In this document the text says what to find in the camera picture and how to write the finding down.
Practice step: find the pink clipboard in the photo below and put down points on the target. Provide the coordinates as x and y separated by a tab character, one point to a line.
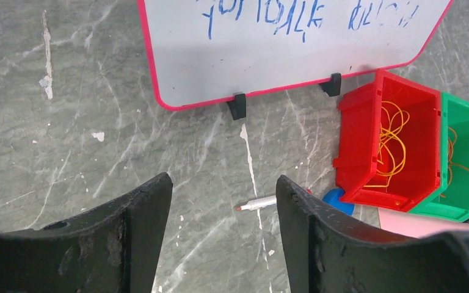
416	226

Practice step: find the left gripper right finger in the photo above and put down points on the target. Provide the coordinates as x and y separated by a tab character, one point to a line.
328	251

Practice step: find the blue eraser block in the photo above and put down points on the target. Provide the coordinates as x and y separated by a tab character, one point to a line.
333	198

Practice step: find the red plastic bin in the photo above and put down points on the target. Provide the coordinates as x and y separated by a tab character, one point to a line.
390	153

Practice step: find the whiteboard with pink frame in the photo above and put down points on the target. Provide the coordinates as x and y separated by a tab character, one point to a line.
202	53

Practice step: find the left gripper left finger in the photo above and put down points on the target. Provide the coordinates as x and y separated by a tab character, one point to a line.
113	247

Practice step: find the white marker pen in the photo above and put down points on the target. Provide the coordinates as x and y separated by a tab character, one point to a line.
258	203

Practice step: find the green plastic bin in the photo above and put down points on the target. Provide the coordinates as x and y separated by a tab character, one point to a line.
451	202

